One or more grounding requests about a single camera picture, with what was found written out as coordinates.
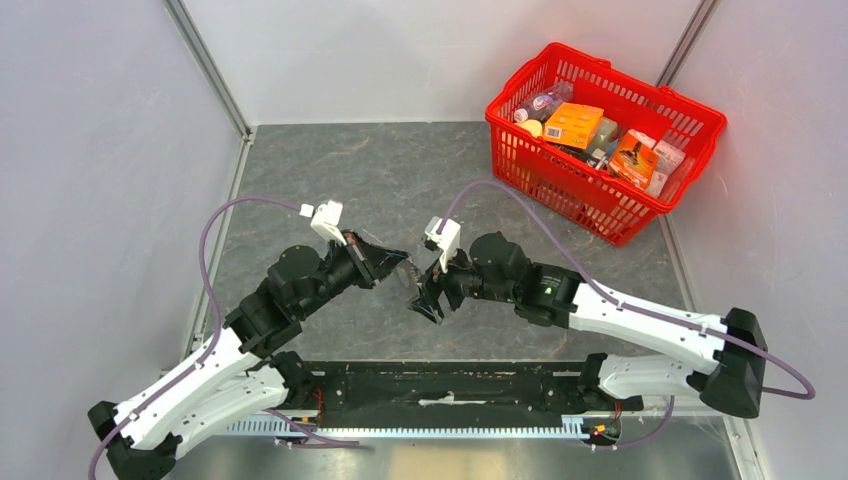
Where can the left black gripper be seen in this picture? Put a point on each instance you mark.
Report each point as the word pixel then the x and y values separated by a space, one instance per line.
pixel 369 276

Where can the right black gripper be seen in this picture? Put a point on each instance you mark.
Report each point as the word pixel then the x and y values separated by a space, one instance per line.
pixel 435 282

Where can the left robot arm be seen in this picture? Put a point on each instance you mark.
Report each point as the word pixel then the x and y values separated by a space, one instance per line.
pixel 238 370

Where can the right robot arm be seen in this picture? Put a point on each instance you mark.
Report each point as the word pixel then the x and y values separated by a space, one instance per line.
pixel 714 358

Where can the round yellow lid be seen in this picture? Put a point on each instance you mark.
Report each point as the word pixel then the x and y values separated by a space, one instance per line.
pixel 533 127

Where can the clear plastic bottle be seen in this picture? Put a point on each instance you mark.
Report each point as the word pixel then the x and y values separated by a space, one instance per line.
pixel 542 106

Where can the orange cardboard box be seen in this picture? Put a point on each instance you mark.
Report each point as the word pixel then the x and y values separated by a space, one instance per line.
pixel 573 125

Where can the orange white product box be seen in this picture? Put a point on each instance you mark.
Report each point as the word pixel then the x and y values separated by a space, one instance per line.
pixel 634 159

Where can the white small box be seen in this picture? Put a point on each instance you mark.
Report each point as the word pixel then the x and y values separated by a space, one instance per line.
pixel 669 159

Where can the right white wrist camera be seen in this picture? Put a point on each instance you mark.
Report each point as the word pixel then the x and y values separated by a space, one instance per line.
pixel 444 235

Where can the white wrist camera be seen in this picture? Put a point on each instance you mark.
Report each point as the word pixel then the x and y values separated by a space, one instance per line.
pixel 324 220
pixel 444 235

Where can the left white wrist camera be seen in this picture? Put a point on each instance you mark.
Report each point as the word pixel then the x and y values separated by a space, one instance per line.
pixel 324 220

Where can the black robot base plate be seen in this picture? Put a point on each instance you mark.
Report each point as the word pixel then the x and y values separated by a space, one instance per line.
pixel 453 394

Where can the slotted cable duct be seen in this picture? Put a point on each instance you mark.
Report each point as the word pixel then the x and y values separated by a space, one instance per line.
pixel 265 425

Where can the left aluminium frame post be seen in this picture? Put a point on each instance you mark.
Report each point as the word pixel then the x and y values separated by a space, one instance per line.
pixel 203 57

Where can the aluminium frame post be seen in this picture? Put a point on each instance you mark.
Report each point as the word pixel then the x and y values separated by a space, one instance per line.
pixel 686 42
pixel 203 57

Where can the right aluminium frame post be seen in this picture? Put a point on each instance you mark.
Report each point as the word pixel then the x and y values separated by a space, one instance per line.
pixel 686 42

